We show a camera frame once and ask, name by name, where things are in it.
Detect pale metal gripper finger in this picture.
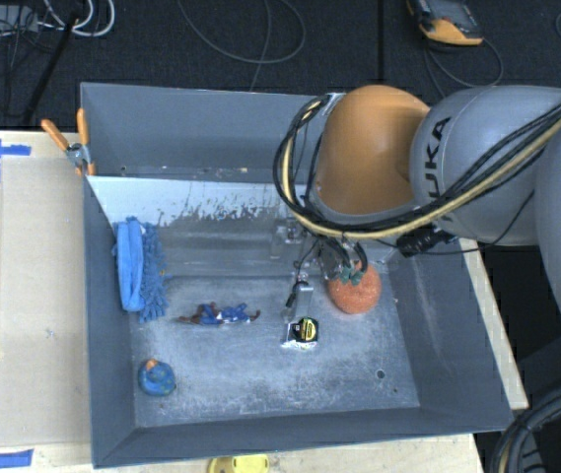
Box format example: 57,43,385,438
292,281,316,325
283,289,301,322

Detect grey metal bin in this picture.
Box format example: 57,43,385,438
78,81,517,470

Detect blue microfibre duster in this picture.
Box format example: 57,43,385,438
111,216,173,324

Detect pale wood board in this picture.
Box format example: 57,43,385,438
0,155,92,450

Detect blue toy duck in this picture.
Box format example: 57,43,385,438
136,358,178,397

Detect orange textured ball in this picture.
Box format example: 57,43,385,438
326,261,383,315

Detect black and yellow tape measure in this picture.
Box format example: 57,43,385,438
279,315,321,352

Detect blue and brown toy figure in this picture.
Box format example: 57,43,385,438
176,302,262,328

